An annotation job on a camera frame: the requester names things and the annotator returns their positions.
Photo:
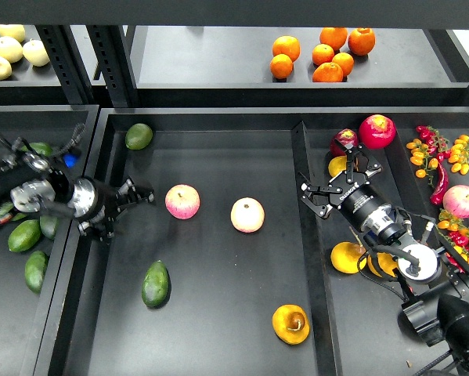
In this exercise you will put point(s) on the yellow cherry tomato bunch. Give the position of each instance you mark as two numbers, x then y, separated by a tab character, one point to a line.
459	155

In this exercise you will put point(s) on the bright red apple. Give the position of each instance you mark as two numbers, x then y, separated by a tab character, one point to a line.
377	131

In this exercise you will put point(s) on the orange cherry tomato bunch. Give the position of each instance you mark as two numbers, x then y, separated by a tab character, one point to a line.
422	157

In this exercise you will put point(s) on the dark green avocado left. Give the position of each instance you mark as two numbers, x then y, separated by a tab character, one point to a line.
9	213

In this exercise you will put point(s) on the black tray divider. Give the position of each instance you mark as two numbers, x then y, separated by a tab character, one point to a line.
324	329

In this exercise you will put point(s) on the black left tray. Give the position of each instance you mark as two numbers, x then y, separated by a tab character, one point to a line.
22	312

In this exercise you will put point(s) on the pink apple right side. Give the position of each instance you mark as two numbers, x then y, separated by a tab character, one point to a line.
456	201

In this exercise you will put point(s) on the black shelf post centre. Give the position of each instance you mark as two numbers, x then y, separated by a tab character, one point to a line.
113	54

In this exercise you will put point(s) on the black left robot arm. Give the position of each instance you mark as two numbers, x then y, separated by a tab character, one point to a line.
40	185

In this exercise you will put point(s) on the orange on shelf lower left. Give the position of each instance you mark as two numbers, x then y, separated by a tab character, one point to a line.
281	66

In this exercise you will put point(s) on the orange on shelf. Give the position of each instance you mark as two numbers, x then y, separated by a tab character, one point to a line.
281	66
328	72
322	53
345	61
287	45
335	37
361	41

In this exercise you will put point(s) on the yellow pear under right arm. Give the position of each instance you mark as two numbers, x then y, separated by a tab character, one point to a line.
385	262

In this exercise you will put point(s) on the green avocado by tray wall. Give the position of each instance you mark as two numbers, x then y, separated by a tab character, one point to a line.
49	226

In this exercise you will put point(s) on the orange on shelf front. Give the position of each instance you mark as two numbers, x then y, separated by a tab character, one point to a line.
328	72

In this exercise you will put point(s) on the green avocado upper left tray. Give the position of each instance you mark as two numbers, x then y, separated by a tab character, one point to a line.
39	148

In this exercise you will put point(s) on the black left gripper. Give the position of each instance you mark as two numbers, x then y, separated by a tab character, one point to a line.
97	205

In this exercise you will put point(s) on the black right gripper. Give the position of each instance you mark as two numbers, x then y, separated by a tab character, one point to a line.
350	192

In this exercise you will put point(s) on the green avocado at tray corner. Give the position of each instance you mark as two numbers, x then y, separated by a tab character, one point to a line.
138	136

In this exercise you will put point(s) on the mixed cherry tomatoes right edge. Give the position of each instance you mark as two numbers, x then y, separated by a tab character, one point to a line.
456	231

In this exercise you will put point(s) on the black tray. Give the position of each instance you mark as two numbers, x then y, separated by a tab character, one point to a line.
22	312
225	285

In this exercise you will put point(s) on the pale pink apple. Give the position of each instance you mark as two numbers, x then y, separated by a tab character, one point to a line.
247	215

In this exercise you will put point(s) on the black centre tray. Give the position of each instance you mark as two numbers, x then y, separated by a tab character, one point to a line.
225	285

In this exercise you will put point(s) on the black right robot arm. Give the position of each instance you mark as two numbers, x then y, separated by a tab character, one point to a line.
359	327

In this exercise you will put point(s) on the orange on shelf far left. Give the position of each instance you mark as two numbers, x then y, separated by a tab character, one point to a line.
287	45

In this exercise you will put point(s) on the orange on shelf right centre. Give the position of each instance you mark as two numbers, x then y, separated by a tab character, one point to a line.
345	61

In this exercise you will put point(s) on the red chili pepper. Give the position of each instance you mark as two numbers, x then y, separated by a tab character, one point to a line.
442	185

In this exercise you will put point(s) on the black shelf post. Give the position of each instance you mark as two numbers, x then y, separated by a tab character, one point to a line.
113	54
67	63

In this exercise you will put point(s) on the dark red apple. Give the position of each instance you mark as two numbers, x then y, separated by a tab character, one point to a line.
343	137

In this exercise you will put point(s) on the red cherry tomato bunch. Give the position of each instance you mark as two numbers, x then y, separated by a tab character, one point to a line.
433	143

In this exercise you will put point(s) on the pink red apple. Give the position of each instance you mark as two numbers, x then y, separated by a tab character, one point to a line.
182	201

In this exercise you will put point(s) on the orange on shelf top middle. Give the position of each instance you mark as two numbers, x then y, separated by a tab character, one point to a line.
335	37

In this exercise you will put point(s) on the black shelf post left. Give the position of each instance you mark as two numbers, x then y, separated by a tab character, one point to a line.
67	63

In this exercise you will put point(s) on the yellow pear right tray left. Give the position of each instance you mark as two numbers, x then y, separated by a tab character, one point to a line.
345	256

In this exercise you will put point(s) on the black upper shelf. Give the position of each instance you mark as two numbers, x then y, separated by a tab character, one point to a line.
229	67

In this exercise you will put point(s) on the orange on shelf top right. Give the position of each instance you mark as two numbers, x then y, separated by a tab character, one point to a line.
361	41

